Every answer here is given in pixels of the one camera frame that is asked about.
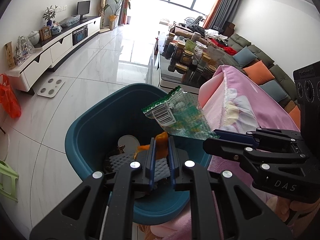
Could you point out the group of lidded jars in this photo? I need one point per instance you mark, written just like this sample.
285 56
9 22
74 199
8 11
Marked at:
186 57

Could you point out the picture frame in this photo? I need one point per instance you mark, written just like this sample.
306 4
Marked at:
45 33

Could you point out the tall wooden box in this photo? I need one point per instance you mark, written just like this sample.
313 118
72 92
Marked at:
10 56

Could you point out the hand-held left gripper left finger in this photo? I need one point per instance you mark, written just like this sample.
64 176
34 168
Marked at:
152 161

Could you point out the orange peel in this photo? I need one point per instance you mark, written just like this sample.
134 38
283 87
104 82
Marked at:
161 142

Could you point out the bonsai plant in vase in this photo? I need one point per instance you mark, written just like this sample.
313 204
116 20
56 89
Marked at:
49 13

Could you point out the tall plant in yellow pot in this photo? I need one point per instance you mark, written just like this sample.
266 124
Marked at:
113 21

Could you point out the orange plastic bag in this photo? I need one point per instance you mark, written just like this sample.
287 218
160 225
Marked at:
10 97

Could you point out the black bag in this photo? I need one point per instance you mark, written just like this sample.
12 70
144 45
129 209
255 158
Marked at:
199 30

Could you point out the white wall sockets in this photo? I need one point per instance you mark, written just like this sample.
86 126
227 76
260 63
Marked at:
61 8

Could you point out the pink floral blanket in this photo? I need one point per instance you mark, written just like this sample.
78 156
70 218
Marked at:
240 100

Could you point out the ship model in clear bag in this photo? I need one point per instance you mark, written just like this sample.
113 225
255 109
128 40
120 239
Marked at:
23 51

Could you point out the orange grey curtain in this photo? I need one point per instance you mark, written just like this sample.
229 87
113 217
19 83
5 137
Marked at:
222 5
126 2

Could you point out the green packet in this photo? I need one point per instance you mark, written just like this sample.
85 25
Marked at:
190 45

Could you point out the white foam fruit net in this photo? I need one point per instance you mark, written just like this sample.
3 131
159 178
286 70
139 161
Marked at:
120 161

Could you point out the white ceramic jar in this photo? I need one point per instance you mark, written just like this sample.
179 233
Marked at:
33 38

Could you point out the dark brown snack wrapper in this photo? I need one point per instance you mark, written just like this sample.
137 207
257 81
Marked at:
121 150

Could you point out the office chair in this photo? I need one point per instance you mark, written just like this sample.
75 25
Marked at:
193 22

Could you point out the orange cushion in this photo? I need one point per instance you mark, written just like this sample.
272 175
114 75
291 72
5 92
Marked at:
295 116
258 72

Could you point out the clear green snack wrapper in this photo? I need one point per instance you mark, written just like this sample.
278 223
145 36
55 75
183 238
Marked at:
185 115

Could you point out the glass coffee table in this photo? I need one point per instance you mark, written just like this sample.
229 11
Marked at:
170 76

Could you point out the green plastic stool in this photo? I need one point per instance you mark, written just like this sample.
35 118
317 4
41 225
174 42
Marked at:
7 180

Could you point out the pile of white clothes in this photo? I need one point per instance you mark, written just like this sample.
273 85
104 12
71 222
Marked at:
212 33

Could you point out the red cloth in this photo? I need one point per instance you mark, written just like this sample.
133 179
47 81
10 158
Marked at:
230 50

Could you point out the white body scale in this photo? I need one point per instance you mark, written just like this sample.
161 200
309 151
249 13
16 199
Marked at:
51 87

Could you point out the white tv cabinet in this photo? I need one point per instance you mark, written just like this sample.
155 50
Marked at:
60 46

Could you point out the black monitor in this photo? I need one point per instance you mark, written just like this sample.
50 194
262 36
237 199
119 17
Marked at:
83 8

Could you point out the olive green sofa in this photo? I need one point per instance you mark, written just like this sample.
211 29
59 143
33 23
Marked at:
260 55

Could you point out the brown cabinet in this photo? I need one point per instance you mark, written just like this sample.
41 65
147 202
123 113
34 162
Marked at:
228 28

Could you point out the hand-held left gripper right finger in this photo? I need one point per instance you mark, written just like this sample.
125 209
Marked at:
171 161

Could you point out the brown paper bag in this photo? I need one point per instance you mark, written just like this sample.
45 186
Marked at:
213 53

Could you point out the teal plastic bin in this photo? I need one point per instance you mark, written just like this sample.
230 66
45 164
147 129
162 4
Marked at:
100 120

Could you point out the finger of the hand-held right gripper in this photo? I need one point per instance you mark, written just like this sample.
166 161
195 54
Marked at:
225 147
237 137

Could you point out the blue white porcelain jar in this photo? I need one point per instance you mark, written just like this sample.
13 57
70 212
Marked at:
56 29

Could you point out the blue cushion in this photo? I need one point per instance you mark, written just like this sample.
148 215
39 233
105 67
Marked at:
273 92
245 55

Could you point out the clear plastic bag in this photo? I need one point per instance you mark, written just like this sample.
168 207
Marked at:
70 21

